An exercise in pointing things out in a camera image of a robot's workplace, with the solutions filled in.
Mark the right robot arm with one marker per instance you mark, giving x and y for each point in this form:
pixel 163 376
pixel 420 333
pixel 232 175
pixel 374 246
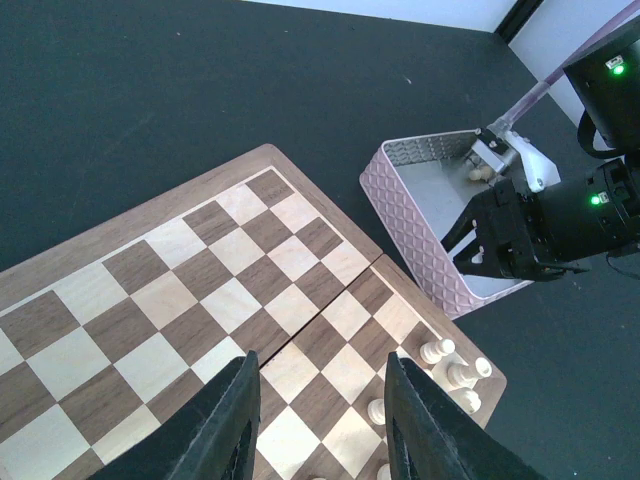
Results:
pixel 538 228

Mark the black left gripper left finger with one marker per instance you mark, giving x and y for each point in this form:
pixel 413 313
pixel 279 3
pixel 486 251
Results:
pixel 212 436

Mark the light piece passed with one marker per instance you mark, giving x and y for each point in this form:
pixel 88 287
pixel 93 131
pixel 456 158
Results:
pixel 467 399

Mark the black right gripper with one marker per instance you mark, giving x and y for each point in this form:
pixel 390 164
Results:
pixel 503 236

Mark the light piece on board far right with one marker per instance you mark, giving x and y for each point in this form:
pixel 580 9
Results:
pixel 460 375

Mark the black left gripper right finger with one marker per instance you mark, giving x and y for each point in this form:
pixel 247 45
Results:
pixel 430 437

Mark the wooden chess board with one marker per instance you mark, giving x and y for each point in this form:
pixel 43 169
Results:
pixel 107 335

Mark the light pawn on board row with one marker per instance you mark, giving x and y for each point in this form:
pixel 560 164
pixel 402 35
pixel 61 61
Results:
pixel 376 411

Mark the light piece on board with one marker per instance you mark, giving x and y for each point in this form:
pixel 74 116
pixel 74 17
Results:
pixel 433 352
pixel 460 375

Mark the silver pink tin tray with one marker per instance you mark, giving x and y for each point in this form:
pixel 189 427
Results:
pixel 418 187

